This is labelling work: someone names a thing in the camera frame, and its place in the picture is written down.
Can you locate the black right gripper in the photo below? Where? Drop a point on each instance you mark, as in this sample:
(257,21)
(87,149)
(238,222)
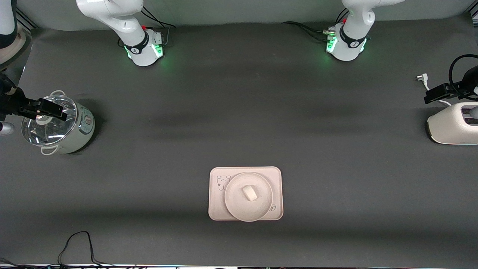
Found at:
(11,100)

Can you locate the glass pot lid with knob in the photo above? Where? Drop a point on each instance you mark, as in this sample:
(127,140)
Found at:
(48,131)

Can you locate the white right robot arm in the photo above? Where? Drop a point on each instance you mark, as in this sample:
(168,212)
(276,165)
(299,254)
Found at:
(127,26)

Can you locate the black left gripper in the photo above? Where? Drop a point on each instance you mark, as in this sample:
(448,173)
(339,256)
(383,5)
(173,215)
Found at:
(461,88)

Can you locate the beige rectangular rabbit tray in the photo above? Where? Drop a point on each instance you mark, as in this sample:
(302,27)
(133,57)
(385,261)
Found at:
(216,203)

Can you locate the dark grey table mat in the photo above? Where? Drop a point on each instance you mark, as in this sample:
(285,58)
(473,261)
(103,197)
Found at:
(336,168)

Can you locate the small white steamed bun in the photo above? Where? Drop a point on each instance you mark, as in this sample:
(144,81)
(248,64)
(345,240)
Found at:
(250,193)

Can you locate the beige round appliance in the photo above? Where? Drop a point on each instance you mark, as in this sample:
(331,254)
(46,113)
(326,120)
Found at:
(15,50)

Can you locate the steel pot with glass lid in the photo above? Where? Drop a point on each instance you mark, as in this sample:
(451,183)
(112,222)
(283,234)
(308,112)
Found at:
(84,130)

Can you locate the aluminium frame rail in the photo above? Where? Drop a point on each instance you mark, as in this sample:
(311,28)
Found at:
(474,18)
(28,22)

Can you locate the beige round plate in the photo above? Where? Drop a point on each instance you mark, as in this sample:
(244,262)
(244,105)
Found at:
(261,209)

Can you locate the white toaster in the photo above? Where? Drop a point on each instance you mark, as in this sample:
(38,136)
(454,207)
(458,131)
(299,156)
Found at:
(448,127)

